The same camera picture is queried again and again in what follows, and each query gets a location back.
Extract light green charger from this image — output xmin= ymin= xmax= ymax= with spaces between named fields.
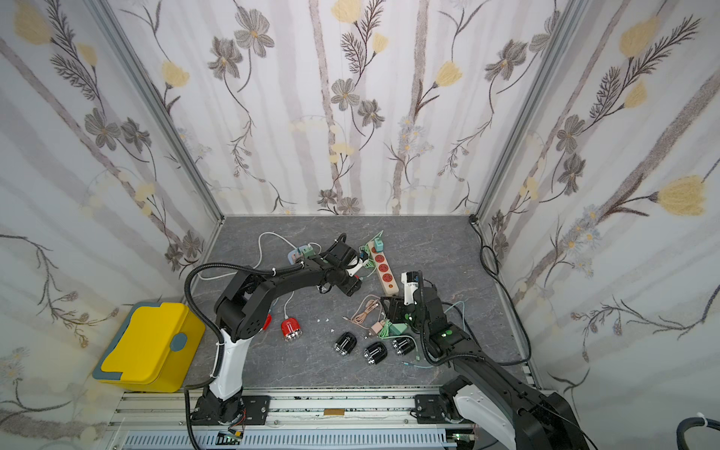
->
xmin=387 ymin=324 xmax=407 ymax=337

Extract black shaver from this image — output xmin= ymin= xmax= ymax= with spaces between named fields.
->
xmin=392 ymin=337 xmax=416 ymax=356
xmin=334 ymin=332 xmax=357 ymax=356
xmin=364 ymin=342 xmax=388 ymax=366

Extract beige power strip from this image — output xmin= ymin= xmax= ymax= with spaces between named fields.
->
xmin=367 ymin=238 xmax=399 ymax=296

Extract red shaver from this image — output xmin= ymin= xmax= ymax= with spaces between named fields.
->
xmin=280 ymin=317 xmax=303 ymax=341
xmin=262 ymin=314 xmax=273 ymax=331

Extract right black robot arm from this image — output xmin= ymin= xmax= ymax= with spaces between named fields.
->
xmin=381 ymin=285 xmax=593 ymax=449

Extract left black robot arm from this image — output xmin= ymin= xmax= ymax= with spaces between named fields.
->
xmin=184 ymin=234 xmax=368 ymax=425

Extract blue round power cube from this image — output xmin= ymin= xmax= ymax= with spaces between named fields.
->
xmin=288 ymin=244 xmax=316 ymax=264

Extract yellow lidded box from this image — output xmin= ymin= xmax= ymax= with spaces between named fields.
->
xmin=92 ymin=302 xmax=206 ymax=393

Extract pink cable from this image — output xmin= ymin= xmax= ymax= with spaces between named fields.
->
xmin=348 ymin=295 xmax=386 ymax=328

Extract white power cube cable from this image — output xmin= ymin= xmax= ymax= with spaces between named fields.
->
xmin=193 ymin=231 xmax=299 ymax=281

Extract black power strip cable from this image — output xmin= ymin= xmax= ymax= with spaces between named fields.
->
xmin=469 ymin=216 xmax=533 ymax=367

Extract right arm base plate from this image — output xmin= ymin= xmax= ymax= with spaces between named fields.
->
xmin=411 ymin=394 xmax=465 ymax=424

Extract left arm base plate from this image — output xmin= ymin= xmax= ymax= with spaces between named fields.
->
xmin=190 ymin=393 xmax=271 ymax=427

